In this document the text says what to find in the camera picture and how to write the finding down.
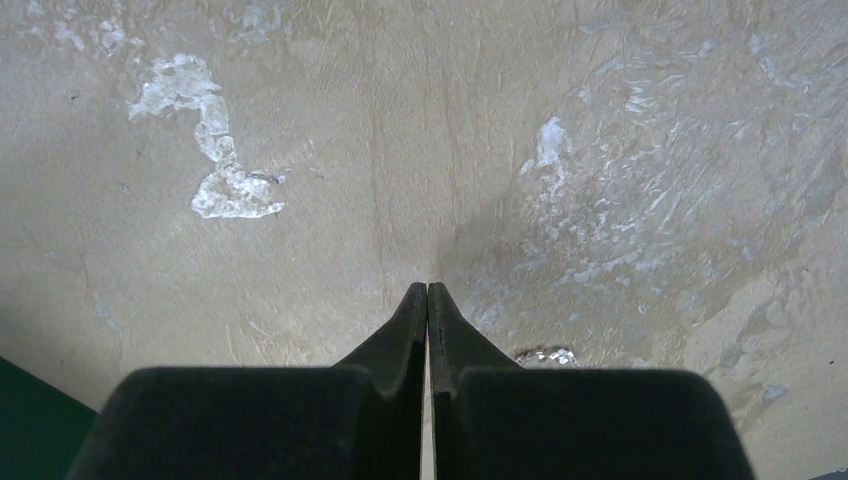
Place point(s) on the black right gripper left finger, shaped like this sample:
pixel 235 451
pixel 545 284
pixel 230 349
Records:
pixel 360 418

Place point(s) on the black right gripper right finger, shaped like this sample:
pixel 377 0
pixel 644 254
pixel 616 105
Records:
pixel 493 419

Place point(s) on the small silver earring pair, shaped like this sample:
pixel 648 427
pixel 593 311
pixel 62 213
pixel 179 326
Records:
pixel 553 357

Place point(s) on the green jewelry box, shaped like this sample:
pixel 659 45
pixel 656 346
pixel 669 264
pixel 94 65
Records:
pixel 42 429

